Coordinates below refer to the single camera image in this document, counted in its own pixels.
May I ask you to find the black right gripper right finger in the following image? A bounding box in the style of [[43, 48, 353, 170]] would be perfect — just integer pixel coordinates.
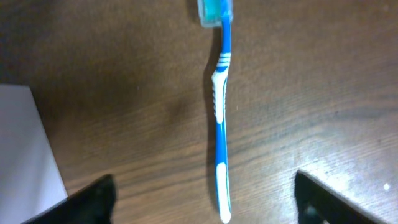
[[294, 170, 384, 224]]

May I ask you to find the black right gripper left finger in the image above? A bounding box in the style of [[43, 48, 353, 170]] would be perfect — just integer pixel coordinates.
[[23, 174, 117, 224]]

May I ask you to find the blue white toothbrush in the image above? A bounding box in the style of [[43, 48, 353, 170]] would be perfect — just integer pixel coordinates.
[[197, 0, 233, 223]]

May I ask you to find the white cardboard box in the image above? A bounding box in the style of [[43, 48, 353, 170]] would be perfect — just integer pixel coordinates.
[[1, 85, 67, 223]]

